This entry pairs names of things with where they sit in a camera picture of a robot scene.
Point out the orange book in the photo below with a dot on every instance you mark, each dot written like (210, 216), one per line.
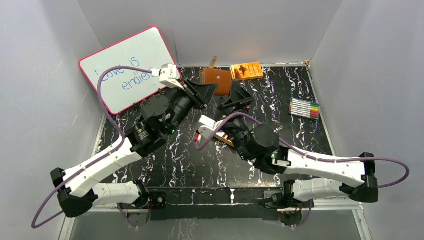
(246, 71)

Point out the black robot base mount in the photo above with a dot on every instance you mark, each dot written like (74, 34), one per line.
(263, 203)

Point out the gold oval tin tray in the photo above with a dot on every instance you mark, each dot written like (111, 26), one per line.
(221, 136)

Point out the aluminium rail frame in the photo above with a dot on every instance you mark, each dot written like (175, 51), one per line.
(330, 219)

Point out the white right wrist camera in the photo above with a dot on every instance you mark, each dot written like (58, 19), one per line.
(205, 127)

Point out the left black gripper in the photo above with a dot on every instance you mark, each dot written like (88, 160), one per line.
(193, 94)

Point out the colour marker pen set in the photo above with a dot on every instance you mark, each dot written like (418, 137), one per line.
(304, 109)

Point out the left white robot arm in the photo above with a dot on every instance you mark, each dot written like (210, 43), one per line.
(80, 188)

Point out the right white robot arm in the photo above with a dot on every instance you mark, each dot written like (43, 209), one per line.
(333, 176)

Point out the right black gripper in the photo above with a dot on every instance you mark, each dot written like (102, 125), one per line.
(239, 97)

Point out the pink framed whiteboard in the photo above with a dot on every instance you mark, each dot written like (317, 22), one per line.
(122, 88)

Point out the brown leather card holder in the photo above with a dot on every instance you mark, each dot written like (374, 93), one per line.
(212, 75)

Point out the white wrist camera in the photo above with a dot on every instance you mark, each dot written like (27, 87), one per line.
(205, 127)
(168, 76)

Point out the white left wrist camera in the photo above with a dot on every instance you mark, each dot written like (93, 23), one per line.
(168, 76)

